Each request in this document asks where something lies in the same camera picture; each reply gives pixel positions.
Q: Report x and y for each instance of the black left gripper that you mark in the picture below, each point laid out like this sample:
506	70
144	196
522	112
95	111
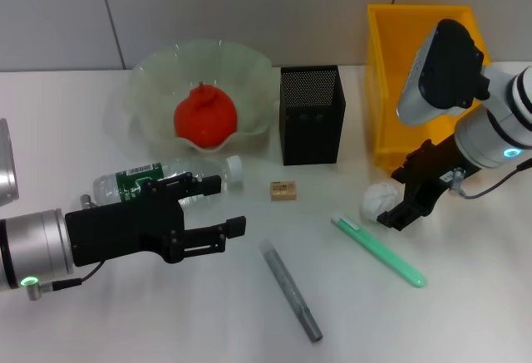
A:
116	230

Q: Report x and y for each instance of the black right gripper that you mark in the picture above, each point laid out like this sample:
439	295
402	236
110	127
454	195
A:
436	168

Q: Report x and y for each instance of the white paper ball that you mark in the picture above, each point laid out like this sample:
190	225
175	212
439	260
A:
380	201

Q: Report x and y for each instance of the red-orange toy orange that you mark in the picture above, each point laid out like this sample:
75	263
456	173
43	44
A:
205	118

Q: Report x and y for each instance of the clear green-label water bottle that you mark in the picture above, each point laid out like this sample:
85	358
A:
116	182

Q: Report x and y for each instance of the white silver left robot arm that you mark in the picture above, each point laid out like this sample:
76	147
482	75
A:
33	242

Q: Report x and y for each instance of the mint green pen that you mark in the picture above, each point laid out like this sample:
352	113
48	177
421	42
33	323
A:
374	246

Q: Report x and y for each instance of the small beige eraser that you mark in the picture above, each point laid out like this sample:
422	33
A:
283	191

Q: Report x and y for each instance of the grey marker pen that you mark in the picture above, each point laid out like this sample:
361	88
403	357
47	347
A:
287	288

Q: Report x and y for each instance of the black mesh pen holder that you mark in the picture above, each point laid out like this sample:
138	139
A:
311	122

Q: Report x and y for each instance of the pale green wavy glass plate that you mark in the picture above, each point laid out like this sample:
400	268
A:
154	89

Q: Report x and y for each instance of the yellow plastic storage bin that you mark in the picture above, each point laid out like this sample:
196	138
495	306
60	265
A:
382	89

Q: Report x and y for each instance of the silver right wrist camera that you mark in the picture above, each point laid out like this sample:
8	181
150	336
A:
440	76

